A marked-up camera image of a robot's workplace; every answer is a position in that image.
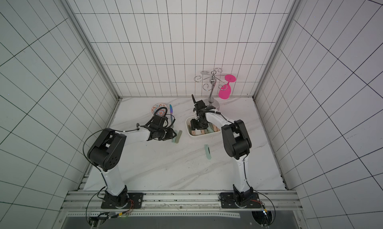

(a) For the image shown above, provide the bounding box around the olive folding fruit knife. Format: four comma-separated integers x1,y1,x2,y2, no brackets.
175,130,182,144

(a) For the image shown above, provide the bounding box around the mint folding fruit knife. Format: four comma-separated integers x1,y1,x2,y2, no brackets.
204,144,211,160

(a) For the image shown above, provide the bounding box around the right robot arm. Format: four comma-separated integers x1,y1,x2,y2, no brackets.
191,96,254,207

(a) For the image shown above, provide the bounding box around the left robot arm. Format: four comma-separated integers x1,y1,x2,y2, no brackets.
86,106,177,207

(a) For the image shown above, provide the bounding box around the white plastic storage box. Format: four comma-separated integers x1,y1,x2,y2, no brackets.
186,117,220,139

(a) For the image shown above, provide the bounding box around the pink wine glass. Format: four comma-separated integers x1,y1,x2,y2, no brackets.
218,74,236,100

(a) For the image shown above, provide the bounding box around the chrome glass holder stand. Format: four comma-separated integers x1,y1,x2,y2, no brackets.
194,68,222,110

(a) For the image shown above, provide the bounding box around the left base plate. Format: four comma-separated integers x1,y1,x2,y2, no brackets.
101,192,144,210

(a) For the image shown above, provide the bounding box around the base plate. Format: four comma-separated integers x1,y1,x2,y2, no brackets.
218,192,261,209
101,192,144,210

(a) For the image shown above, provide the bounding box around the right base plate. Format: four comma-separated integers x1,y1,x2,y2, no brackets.
218,192,261,209

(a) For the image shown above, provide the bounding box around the aluminium mounting rail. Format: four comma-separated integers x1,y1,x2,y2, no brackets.
61,191,303,212

